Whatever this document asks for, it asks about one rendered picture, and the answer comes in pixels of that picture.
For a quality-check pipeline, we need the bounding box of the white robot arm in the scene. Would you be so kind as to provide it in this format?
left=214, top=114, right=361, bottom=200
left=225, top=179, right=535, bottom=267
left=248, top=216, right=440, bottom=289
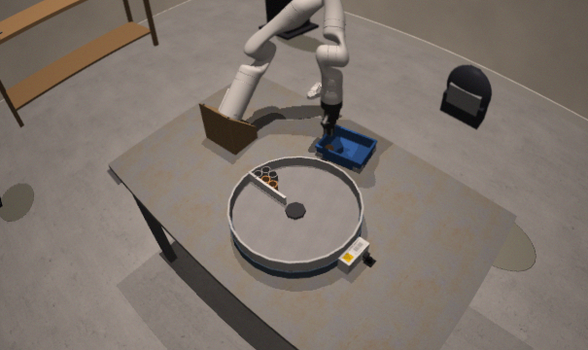
left=219, top=0, right=349, bottom=121

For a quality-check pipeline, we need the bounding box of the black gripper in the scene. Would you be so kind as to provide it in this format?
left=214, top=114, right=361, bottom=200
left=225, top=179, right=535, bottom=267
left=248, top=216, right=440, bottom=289
left=321, top=99, right=343, bottom=136

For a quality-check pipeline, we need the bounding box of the blue crate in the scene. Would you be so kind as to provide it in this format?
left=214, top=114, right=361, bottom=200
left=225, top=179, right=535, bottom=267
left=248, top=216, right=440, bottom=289
left=316, top=124, right=377, bottom=173

